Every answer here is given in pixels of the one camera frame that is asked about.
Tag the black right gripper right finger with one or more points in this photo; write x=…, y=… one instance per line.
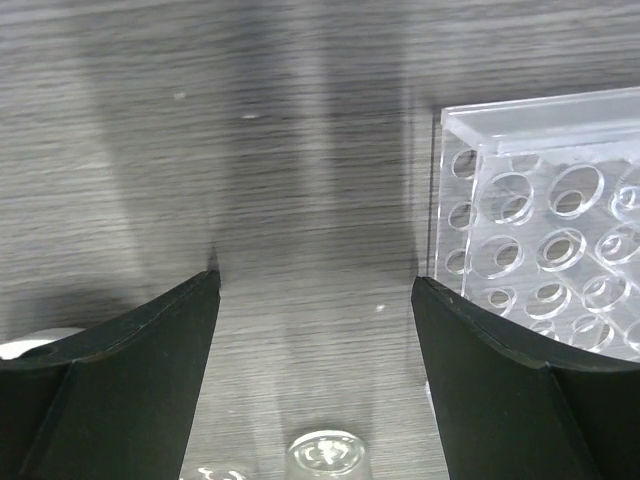
x=513, y=404

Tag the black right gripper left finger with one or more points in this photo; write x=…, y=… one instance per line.
x=115, y=401

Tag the clear glass beaker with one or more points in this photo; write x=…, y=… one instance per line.
x=213, y=473

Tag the small clear glass bottle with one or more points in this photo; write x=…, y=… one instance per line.
x=328, y=455

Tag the clear test tube rack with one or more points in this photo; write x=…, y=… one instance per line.
x=538, y=215

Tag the large white ceramic bowl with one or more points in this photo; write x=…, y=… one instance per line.
x=17, y=347

